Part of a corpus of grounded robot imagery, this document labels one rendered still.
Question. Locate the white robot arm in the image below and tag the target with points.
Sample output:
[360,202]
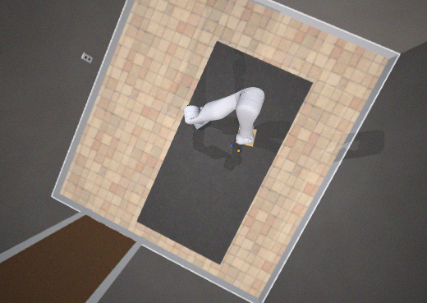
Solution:
[247,110]

